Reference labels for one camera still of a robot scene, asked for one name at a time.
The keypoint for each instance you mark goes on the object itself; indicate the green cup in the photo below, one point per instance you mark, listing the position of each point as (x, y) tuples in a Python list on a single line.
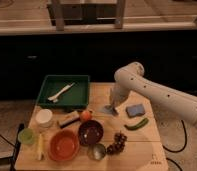
[(26, 136)]

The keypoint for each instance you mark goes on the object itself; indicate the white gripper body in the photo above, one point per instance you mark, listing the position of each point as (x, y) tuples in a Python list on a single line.
[(118, 95)]

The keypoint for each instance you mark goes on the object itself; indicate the green plastic tray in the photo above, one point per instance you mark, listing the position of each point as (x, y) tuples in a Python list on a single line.
[(77, 97)]

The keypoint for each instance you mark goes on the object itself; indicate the wooden chair frame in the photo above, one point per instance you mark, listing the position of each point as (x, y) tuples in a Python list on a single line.
[(86, 12)]

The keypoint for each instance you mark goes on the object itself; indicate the white plastic spatula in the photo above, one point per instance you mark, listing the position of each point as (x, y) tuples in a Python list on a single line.
[(54, 98)]

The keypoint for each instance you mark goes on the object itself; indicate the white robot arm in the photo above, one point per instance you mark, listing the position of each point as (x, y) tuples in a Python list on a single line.
[(130, 78)]

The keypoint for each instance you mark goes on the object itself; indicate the small metal cup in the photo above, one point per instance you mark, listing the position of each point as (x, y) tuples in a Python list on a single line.
[(96, 152)]

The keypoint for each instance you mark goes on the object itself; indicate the green pepper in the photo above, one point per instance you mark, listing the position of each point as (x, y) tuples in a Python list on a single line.
[(137, 126)]

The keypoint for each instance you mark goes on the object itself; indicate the red tomato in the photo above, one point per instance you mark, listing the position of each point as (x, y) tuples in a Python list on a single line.
[(85, 115)]

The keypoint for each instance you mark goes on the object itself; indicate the white cup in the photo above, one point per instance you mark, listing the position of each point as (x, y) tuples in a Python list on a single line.
[(44, 118)]

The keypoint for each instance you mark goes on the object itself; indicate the blue sponge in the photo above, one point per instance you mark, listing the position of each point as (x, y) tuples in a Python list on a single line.
[(135, 110)]

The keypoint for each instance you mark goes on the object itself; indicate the purple grape bunch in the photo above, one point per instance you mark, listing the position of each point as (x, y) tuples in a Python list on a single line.
[(118, 145)]

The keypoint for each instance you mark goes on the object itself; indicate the dark brown bowl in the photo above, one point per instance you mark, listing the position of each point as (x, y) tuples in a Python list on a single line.
[(90, 132)]

